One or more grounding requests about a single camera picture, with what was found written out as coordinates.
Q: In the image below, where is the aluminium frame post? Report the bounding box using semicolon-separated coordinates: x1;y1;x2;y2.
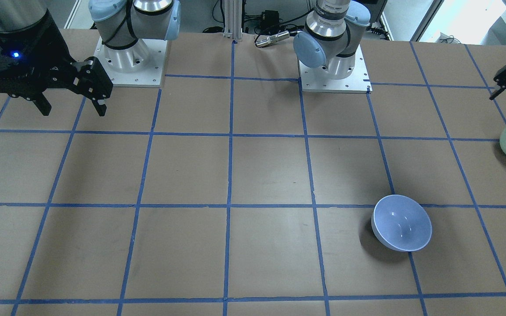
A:
220;0;245;43

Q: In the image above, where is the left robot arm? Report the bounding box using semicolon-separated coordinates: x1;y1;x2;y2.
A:
293;0;373;94

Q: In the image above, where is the blue bowl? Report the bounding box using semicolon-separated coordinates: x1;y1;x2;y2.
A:
371;194;433;252

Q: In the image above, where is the black power adapter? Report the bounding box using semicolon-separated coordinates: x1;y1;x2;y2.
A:
259;10;280;29

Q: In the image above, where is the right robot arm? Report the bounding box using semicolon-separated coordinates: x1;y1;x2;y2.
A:
0;0;181;116

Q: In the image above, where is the silver cylindrical connector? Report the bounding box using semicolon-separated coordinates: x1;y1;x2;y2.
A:
255;31;290;48

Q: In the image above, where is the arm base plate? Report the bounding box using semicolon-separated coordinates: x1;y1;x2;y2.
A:
298;46;373;93
94;38;170;88

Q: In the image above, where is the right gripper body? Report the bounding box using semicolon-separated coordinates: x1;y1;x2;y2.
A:
0;11;113;99

